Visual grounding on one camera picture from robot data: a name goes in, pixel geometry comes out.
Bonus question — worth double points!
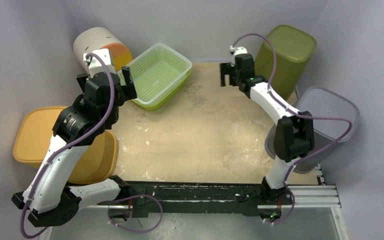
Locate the aluminium frame rail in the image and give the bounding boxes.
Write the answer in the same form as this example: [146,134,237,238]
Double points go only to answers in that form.
[75,185,340,211]

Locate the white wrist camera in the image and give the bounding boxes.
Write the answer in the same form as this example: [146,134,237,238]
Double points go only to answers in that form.
[229,45,248,56]
[83,48,117,77]

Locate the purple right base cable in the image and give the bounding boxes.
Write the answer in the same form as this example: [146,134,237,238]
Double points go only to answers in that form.
[261,187,296,226]

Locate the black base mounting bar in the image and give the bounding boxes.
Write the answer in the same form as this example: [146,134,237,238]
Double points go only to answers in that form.
[96,180,294,219]

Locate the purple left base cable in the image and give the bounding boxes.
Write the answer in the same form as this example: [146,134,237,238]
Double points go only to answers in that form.
[107,193,164,234]

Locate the white drawer cabinet coloured fronts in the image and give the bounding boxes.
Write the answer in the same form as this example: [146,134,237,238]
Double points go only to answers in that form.
[72,27,133,73]

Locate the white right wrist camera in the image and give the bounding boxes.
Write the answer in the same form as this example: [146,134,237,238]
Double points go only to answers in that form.
[229,45,248,56]

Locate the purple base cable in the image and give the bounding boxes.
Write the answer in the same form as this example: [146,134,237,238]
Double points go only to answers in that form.
[261,187,296,226]
[107,193,164,234]

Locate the yellow slatted waste basket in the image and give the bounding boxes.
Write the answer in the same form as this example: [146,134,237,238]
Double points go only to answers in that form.
[12,106,119,185]

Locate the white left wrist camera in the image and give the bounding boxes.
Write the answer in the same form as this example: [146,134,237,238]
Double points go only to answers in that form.
[83,48,117,77]

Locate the light green mesh tray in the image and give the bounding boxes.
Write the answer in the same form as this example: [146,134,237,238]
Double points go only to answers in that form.
[127,43,193,106]

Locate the olive green waste basket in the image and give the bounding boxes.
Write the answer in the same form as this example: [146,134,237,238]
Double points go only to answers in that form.
[267,24,317,100]

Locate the green solid tray underneath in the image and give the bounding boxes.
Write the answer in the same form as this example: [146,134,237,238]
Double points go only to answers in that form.
[133,69,192,111]

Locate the grey slatted waste basket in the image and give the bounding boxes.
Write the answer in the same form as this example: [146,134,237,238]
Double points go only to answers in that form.
[264,85,360,175]

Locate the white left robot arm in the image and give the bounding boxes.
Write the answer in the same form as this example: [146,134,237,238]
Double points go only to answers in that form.
[11,66,138,228]

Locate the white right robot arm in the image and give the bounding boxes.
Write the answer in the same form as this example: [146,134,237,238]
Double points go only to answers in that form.
[219,51,315,204]

